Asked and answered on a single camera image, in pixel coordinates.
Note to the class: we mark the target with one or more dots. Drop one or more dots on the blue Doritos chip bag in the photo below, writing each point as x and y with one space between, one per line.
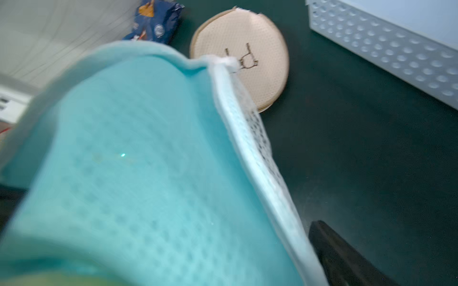
155 21

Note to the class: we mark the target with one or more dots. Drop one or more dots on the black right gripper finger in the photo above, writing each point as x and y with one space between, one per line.
343 265

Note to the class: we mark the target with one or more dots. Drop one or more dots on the cream mesh laundry bag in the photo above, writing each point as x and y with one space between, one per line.
256 42

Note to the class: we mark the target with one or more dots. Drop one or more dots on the teal mesh laundry bag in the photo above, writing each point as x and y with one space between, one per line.
141 167

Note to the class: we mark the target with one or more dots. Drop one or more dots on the light blue plastic basket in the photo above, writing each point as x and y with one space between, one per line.
416 41

